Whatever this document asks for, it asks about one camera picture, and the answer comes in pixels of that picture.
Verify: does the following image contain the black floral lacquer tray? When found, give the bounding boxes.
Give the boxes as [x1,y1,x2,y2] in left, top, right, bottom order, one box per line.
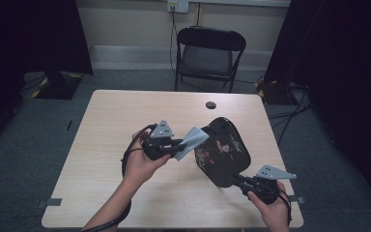
[193,116,252,189]

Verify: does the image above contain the grey tape strip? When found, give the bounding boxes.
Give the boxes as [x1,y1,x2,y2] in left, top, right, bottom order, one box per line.
[38,197,63,209]
[288,194,305,205]

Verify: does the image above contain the black wall socket cable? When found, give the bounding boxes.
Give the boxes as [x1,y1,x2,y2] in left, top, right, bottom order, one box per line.
[169,11,179,75]

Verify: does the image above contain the right hand-held gripper cable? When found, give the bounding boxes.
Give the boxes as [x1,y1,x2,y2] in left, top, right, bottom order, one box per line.
[278,188,294,226]

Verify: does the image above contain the person's left hand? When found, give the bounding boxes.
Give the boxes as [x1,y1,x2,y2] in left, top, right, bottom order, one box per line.
[124,129,172,188]

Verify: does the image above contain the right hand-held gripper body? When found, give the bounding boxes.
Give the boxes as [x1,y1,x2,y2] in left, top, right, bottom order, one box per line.
[244,164,298,206]

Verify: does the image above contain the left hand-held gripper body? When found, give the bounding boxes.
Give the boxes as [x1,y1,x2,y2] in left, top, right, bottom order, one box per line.
[141,119,176,161]

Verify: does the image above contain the black folding chair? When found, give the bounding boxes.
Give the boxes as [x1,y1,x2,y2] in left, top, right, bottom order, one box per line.
[174,26,247,94]

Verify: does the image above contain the white wall socket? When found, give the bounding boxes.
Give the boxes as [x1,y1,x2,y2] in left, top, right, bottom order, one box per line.
[167,0,189,14]

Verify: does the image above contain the grey textured cloth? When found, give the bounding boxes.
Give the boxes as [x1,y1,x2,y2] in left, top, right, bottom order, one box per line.
[174,126,211,162]

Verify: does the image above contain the black floor cables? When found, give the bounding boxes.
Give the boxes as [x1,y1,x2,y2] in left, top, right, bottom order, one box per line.
[267,85,312,148]

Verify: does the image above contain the black stand base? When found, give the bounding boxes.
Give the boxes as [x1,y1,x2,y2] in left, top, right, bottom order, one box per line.
[255,80,299,105]
[30,71,84,101]

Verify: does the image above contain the dark curtain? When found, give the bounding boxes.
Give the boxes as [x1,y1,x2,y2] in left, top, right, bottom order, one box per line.
[263,0,371,214]
[0,0,94,153]

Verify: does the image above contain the person's right hand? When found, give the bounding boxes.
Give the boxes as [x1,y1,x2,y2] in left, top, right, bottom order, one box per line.
[246,181,290,225]

